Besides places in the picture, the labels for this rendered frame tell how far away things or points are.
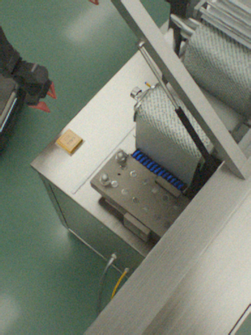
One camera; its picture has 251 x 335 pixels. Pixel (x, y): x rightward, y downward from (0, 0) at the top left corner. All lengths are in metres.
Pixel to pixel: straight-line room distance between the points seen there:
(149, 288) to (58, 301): 1.71
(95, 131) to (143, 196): 0.37
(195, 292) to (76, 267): 1.53
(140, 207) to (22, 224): 1.22
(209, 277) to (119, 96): 0.98
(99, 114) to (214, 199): 1.00
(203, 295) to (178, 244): 0.24
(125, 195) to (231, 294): 0.61
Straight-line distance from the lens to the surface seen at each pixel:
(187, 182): 1.69
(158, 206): 1.68
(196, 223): 1.02
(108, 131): 1.92
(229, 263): 1.24
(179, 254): 1.01
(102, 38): 3.25
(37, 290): 2.70
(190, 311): 1.21
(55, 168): 1.88
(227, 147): 1.02
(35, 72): 1.64
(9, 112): 2.81
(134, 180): 1.71
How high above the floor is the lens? 2.63
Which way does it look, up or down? 68 degrees down
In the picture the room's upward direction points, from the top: 1 degrees counter-clockwise
